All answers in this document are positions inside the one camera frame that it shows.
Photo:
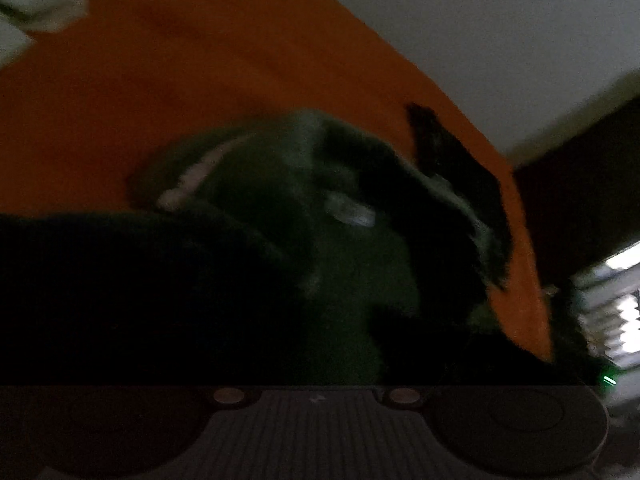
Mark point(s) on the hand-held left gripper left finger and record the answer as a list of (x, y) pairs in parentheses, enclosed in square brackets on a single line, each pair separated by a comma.
[(225, 360)]

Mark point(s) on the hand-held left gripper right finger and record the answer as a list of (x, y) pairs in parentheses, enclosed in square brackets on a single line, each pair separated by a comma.
[(425, 360)]

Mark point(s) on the dark green fleece jacket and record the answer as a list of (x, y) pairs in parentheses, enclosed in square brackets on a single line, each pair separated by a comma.
[(345, 285)]

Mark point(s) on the small green indicator light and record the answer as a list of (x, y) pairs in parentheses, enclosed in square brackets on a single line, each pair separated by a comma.
[(607, 379)]

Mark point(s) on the wooden slatted chair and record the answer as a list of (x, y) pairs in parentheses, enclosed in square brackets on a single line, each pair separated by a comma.
[(612, 310)]

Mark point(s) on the dark patterned cloth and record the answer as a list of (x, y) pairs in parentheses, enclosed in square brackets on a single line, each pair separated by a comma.
[(450, 155)]

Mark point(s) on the dark wooden wardrobe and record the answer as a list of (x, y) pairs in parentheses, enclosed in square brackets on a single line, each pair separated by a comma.
[(575, 185)]

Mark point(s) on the orange bed blanket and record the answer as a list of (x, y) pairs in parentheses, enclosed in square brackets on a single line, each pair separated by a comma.
[(200, 85)]

